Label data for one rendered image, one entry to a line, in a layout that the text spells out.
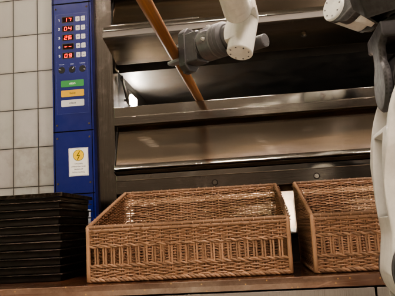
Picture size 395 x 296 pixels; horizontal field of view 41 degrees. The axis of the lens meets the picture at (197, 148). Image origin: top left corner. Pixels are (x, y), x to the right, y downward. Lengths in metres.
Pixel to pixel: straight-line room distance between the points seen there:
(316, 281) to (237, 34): 0.64
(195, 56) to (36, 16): 0.99
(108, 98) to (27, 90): 0.32
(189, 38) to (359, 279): 0.75
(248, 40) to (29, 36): 1.15
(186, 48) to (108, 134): 0.69
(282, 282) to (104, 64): 1.13
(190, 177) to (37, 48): 0.79
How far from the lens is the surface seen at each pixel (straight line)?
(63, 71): 2.11
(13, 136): 2.17
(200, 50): 1.40
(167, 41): 1.35
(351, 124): 1.99
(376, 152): 1.12
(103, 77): 2.09
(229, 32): 1.35
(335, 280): 1.39
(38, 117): 2.14
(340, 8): 1.49
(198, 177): 1.94
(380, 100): 1.11
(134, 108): 2.03
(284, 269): 1.44
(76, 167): 2.02
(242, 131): 1.97
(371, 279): 1.40
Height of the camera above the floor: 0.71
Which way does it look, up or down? 9 degrees up
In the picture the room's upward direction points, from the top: 3 degrees counter-clockwise
